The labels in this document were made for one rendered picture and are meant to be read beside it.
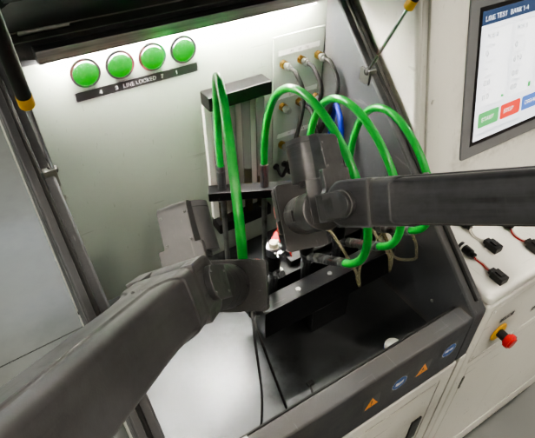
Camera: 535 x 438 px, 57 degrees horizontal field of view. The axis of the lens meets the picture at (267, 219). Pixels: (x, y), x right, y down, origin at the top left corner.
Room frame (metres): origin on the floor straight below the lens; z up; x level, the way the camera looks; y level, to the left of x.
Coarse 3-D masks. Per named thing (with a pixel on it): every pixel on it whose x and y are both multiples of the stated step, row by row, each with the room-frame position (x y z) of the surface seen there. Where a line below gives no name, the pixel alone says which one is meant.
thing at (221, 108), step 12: (216, 72) 0.72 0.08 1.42; (216, 84) 0.67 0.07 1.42; (216, 96) 0.79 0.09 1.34; (216, 108) 0.80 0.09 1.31; (228, 108) 0.61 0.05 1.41; (216, 120) 0.81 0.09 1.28; (228, 120) 0.59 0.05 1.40; (216, 132) 0.82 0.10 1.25; (228, 132) 0.57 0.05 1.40; (216, 144) 0.82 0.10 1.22; (228, 144) 0.56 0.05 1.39; (216, 156) 0.82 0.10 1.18; (228, 156) 0.54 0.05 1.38; (216, 168) 0.82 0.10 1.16; (228, 168) 0.53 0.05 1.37; (240, 192) 0.51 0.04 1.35; (240, 204) 0.50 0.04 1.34; (240, 216) 0.49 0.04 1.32; (240, 228) 0.48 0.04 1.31; (240, 240) 0.47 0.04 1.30; (240, 252) 0.46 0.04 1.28
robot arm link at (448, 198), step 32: (352, 192) 0.45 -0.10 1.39; (384, 192) 0.43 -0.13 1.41; (416, 192) 0.41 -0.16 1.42; (448, 192) 0.39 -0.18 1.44; (480, 192) 0.37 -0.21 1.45; (512, 192) 0.36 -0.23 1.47; (352, 224) 0.43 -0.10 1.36; (384, 224) 0.41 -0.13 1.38; (416, 224) 0.40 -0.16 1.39; (448, 224) 0.39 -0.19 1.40; (480, 224) 0.36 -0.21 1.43; (512, 224) 0.34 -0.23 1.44
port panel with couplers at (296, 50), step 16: (304, 32) 1.03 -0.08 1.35; (320, 32) 1.05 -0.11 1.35; (288, 48) 1.01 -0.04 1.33; (304, 48) 1.03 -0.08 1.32; (320, 48) 1.05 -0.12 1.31; (288, 64) 0.98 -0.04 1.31; (304, 64) 1.00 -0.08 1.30; (320, 64) 1.05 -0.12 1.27; (288, 80) 1.01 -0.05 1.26; (304, 80) 1.03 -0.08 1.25; (288, 96) 1.01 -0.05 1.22; (288, 112) 0.97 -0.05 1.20; (304, 112) 1.03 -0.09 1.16; (272, 128) 0.99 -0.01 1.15; (288, 128) 1.01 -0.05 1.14; (304, 128) 1.03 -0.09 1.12; (272, 144) 0.99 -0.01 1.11; (272, 160) 0.99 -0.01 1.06
